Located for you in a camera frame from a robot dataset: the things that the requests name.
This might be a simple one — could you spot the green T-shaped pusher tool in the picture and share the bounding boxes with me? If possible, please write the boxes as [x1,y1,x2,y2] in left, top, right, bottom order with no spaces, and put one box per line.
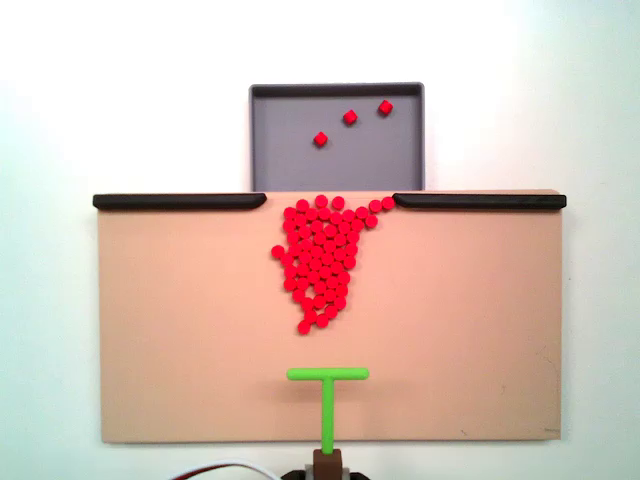
[286,367,370,480]

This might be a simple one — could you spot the pile of red granules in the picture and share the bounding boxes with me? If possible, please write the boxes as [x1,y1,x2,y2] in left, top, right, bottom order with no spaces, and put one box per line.
[282,193,380,336]

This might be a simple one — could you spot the peach flat board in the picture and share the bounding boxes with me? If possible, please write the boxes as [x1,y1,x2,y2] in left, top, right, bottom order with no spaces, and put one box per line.
[94,188,564,445]

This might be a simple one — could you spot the grey shallow tray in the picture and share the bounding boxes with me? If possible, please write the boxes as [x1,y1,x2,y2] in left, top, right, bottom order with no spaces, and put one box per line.
[248,82,426,193]

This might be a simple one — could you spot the white cable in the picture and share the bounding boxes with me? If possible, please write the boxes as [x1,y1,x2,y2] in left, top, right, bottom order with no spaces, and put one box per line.
[169,456,277,480]

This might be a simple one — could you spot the red cable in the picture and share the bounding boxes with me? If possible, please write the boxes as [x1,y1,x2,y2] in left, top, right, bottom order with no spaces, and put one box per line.
[180,466,254,480]

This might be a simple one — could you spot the black foam rail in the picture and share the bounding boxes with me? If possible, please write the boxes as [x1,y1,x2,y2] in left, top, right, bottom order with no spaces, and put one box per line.
[392,192,568,210]
[92,193,268,211]

